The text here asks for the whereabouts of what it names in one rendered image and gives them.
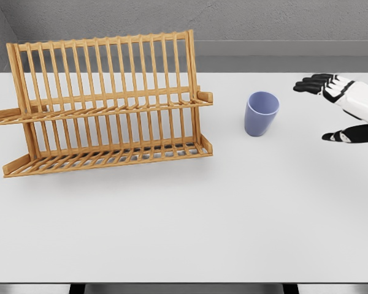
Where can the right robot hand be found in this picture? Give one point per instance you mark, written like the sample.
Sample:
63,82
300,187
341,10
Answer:
360,99

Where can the lavender plastic cup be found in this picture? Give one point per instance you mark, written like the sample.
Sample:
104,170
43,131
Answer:
260,121

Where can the wooden two-tier dish rack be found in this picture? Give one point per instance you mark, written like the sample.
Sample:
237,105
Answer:
110,104

